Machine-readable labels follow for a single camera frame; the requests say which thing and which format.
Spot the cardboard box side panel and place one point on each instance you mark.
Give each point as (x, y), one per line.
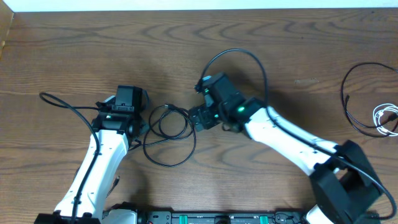
(6, 18)

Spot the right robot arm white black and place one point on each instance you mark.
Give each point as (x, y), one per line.
(343, 181)

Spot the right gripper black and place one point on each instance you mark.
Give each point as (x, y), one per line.
(200, 114)

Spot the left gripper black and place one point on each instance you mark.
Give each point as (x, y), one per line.
(145, 125)

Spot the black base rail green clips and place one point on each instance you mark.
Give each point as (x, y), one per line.
(233, 217)

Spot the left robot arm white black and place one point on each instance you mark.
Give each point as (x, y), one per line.
(113, 131)

